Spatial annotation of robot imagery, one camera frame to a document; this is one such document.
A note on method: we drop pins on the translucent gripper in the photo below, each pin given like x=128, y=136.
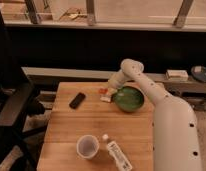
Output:
x=110, y=91

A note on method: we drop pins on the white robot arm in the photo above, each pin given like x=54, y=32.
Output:
x=175, y=136

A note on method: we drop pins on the white sponge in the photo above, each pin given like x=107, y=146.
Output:
x=105, y=98

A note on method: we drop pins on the green bowl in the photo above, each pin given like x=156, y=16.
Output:
x=128, y=99

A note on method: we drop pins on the black rectangular device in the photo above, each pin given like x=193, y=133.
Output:
x=77, y=100

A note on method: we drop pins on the translucent plastic cup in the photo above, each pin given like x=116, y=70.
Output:
x=87, y=147

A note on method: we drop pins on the small box on ledge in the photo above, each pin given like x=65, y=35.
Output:
x=179, y=75

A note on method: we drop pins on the white labelled bottle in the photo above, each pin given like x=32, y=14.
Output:
x=114, y=150

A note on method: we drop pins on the black office chair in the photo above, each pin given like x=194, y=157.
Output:
x=18, y=99

